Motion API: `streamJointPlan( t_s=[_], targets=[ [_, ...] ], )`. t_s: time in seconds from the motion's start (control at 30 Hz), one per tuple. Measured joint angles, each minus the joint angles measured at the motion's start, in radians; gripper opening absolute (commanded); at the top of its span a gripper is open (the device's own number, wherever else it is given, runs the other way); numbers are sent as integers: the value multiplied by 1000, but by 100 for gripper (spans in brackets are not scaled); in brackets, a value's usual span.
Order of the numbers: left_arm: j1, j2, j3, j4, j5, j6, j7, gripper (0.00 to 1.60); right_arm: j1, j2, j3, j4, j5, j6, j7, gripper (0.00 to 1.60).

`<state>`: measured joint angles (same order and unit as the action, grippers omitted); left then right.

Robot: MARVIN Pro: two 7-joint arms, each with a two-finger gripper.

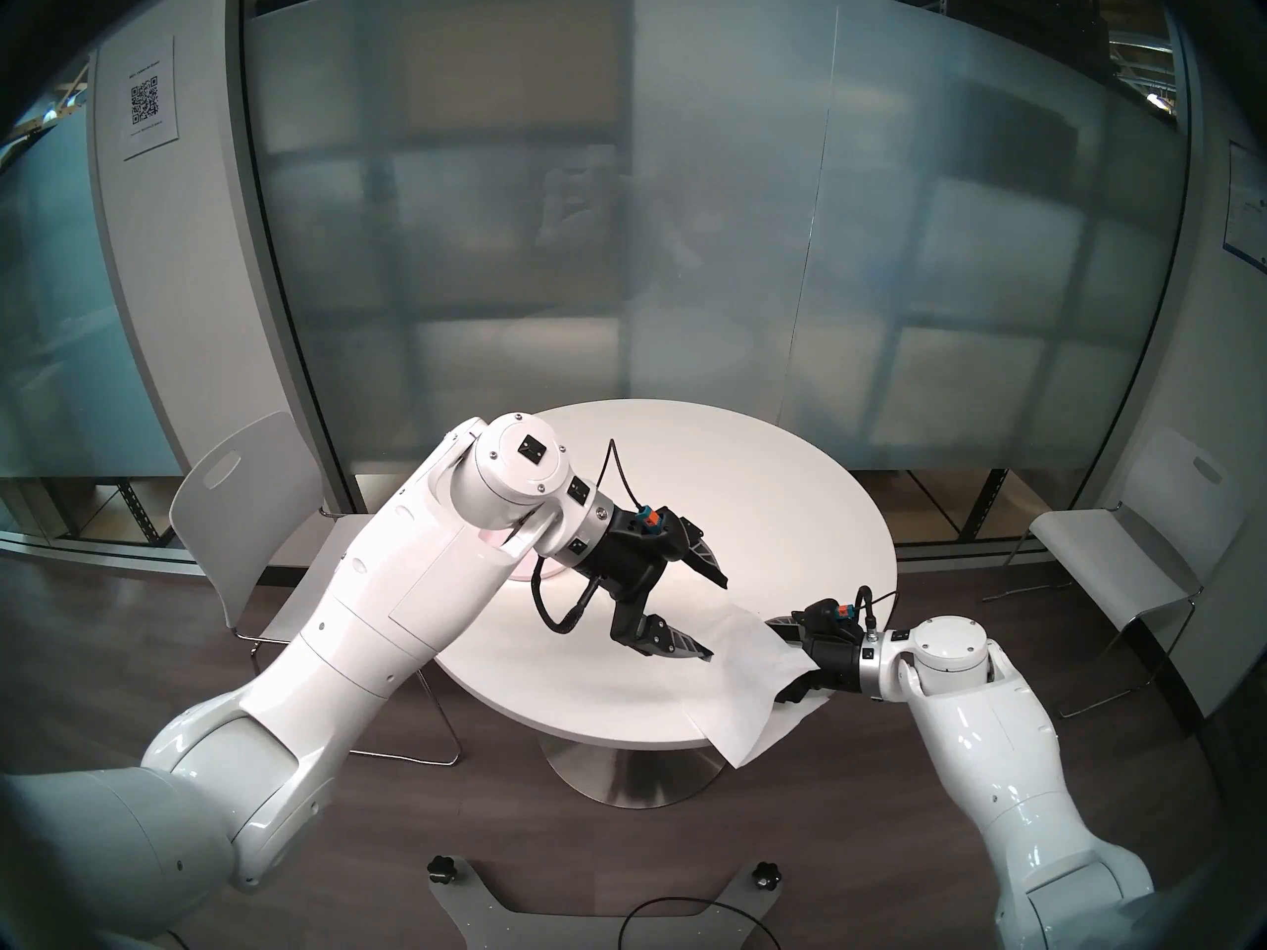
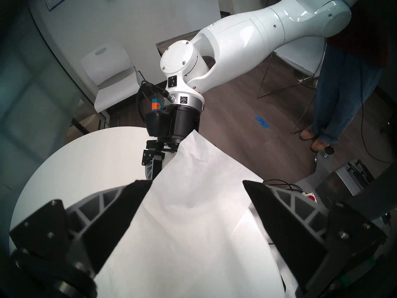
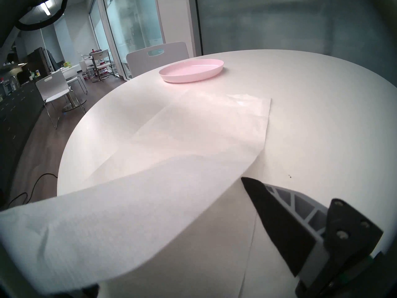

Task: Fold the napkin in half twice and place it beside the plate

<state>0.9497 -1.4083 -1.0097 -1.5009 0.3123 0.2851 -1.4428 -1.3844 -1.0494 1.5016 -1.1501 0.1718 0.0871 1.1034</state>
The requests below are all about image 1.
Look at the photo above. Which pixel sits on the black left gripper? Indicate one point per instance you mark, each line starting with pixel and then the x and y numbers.
pixel 624 562

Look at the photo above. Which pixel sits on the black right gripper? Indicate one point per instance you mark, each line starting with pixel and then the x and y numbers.
pixel 836 661

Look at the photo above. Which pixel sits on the white paper napkin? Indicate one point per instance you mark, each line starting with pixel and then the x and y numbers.
pixel 752 681

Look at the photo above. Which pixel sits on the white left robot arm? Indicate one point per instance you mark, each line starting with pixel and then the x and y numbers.
pixel 396 612

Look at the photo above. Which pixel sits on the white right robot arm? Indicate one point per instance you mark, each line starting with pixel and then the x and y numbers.
pixel 990 760

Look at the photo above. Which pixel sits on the pink round plate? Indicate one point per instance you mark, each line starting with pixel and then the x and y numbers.
pixel 500 542

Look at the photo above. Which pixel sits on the black star knob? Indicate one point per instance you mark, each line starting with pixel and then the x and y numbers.
pixel 764 875
pixel 441 870

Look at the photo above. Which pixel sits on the metal shelf rack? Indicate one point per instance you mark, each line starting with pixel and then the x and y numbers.
pixel 975 503
pixel 129 508

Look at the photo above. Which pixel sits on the QR code paper sign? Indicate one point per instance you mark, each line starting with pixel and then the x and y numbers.
pixel 146 102

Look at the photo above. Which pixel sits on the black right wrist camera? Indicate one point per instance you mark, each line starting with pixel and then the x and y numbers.
pixel 822 619

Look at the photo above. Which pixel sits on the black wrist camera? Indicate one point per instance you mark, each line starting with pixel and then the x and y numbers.
pixel 673 532
pixel 822 619

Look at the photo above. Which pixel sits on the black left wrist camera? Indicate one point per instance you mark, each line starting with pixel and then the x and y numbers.
pixel 673 532

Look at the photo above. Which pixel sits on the silver table pedestal base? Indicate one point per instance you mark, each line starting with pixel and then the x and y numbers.
pixel 633 775

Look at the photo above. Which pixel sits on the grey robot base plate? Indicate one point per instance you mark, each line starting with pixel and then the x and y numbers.
pixel 475 913

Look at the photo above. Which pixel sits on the white wall notice blue border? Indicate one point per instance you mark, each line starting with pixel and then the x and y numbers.
pixel 1245 206

